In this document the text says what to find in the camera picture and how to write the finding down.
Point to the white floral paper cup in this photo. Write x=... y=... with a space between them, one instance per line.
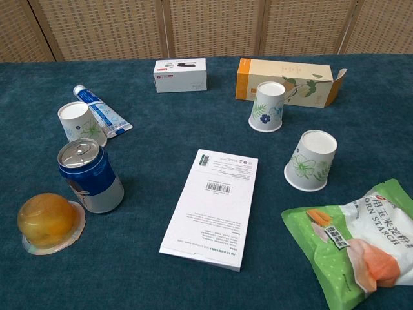
x=80 y=124
x=309 y=161
x=266 y=106

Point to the dark teal table cloth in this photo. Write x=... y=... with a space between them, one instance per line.
x=161 y=129

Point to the flat white printed box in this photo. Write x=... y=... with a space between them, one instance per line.
x=213 y=210

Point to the small white stapler box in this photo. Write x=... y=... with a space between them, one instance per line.
x=180 y=79

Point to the long orange beige carton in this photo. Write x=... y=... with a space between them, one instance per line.
x=290 y=72

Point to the blue silver drink can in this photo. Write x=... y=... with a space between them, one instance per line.
x=92 y=181

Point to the wooden rattan folding screen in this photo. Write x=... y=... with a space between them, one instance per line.
x=209 y=29

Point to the blue white toothpaste tube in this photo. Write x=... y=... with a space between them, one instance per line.
x=84 y=95

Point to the orange fruit jelly cup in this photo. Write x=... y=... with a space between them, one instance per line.
x=46 y=221

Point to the green corn starch bag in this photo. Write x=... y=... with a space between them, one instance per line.
x=355 y=245

